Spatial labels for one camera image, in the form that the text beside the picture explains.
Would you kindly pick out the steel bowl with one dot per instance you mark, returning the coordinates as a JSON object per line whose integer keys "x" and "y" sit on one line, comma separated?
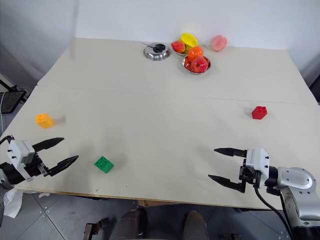
{"x": 197, "y": 71}

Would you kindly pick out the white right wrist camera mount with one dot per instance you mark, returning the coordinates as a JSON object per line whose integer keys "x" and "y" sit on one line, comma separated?
{"x": 258, "y": 162}

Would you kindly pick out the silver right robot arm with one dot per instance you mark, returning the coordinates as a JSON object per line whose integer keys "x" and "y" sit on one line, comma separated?
{"x": 297, "y": 185}

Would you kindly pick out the red toy brick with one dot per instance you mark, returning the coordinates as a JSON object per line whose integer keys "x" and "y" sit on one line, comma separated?
{"x": 259, "y": 112}

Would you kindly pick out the dark rounded shape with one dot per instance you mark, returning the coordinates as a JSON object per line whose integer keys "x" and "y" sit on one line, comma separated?
{"x": 196, "y": 225}
{"x": 132, "y": 225}

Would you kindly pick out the orange toy persimmon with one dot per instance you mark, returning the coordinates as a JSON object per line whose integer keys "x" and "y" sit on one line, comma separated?
{"x": 195, "y": 52}

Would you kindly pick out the steel pot lid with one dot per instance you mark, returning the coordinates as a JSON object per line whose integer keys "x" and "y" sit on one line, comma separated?
{"x": 157, "y": 55}

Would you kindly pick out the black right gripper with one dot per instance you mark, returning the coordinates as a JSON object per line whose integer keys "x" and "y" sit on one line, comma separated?
{"x": 248, "y": 175}

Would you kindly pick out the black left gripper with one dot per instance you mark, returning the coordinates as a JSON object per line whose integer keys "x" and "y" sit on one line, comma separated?
{"x": 35, "y": 167}

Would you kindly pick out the steel fruit dish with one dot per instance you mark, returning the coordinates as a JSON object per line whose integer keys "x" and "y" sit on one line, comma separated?
{"x": 186, "y": 52}

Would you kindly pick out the yellow toy starfruit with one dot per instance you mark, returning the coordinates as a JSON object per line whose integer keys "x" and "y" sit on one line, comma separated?
{"x": 189, "y": 39}

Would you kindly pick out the black scissors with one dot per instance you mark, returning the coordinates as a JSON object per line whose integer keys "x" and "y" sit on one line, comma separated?
{"x": 158, "y": 48}

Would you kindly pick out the yellow toy brick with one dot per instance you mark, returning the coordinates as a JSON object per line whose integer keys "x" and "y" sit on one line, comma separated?
{"x": 44, "y": 120}

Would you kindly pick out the black metal stand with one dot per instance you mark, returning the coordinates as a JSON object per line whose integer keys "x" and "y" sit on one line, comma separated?
{"x": 11, "y": 100}

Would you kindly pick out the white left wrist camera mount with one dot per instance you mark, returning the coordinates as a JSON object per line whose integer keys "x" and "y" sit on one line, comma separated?
{"x": 18, "y": 156}

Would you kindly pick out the rusty metal bracket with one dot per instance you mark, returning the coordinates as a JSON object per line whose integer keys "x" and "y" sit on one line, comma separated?
{"x": 95, "y": 227}

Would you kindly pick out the red orange toy peach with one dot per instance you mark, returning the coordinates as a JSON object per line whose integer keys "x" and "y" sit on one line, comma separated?
{"x": 178, "y": 46}

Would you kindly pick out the green toy brick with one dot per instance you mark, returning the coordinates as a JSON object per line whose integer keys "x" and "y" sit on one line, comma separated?
{"x": 104, "y": 164}

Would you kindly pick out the white crumpled paper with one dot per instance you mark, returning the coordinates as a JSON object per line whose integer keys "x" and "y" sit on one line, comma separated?
{"x": 13, "y": 202}

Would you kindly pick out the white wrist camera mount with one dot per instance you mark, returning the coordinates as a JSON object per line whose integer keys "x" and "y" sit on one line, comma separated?
{"x": 258, "y": 162}
{"x": 18, "y": 156}

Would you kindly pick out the pink toy peach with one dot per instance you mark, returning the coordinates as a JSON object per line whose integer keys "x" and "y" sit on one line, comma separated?
{"x": 219, "y": 43}

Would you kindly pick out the red toy apple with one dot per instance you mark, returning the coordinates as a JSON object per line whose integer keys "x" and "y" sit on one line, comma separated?
{"x": 199, "y": 64}

